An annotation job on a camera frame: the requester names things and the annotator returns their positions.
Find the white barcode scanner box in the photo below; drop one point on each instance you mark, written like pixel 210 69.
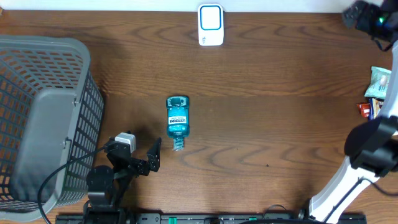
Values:
pixel 210 25

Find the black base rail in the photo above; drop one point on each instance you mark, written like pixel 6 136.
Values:
pixel 155 218

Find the pale teal snack packet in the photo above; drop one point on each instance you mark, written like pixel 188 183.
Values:
pixel 379 83

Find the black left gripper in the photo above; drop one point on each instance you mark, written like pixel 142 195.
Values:
pixel 153 160

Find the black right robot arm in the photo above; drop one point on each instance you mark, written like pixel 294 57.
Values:
pixel 370 150

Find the grey plastic lattice basket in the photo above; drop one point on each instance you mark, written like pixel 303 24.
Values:
pixel 51 112

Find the yellow snack bag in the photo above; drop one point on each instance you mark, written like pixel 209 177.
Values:
pixel 375 107

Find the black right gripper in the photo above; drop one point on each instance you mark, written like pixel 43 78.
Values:
pixel 360 21

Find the red orange snack bar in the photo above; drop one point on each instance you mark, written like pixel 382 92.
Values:
pixel 364 109

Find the teal mouthwash bottle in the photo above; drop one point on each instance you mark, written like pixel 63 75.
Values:
pixel 178 126

